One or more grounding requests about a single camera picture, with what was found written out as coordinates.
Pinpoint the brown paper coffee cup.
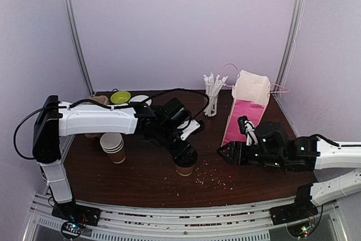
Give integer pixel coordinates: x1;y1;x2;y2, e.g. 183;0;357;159
175;164;195;177

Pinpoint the black cup lid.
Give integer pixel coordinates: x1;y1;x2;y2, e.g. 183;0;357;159
174;160;196;168

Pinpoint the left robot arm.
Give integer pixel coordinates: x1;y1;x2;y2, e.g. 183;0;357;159
32;95;203;221

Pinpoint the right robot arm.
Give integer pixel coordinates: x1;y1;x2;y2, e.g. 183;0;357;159
217;117;360;220

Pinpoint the pink paper bag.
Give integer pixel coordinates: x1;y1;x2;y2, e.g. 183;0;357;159
220;63;291;147

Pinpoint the glass with wrapped straws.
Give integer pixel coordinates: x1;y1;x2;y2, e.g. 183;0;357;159
203;73;228;117

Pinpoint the white and orange bowl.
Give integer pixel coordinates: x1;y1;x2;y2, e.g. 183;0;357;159
129;95;149;102

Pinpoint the stack of paper cups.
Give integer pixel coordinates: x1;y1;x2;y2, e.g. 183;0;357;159
100;133;126;164

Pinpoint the green bowl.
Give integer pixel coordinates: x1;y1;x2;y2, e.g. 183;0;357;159
110;91;131;105

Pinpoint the cardboard cup carrier stack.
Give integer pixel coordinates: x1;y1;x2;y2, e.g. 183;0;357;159
85;95;109;139

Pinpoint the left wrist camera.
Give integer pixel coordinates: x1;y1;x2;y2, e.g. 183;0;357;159
177;120;205;141

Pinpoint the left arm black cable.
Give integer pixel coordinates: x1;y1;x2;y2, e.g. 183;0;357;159
14;88;211;160

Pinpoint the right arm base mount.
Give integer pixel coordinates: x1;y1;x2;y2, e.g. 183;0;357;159
270;201;318;225

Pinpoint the front aluminium rail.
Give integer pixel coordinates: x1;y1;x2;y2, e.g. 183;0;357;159
20;194;351;240

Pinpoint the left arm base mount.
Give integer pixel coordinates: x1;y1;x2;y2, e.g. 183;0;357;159
51;201;101;226

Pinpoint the right aluminium frame post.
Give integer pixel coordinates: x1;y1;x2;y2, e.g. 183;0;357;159
273;0;305;96

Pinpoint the aluminium frame post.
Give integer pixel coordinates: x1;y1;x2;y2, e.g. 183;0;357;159
64;0;95;96
273;0;305;96

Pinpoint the left aluminium frame post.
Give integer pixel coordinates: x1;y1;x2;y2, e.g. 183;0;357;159
64;0;95;96

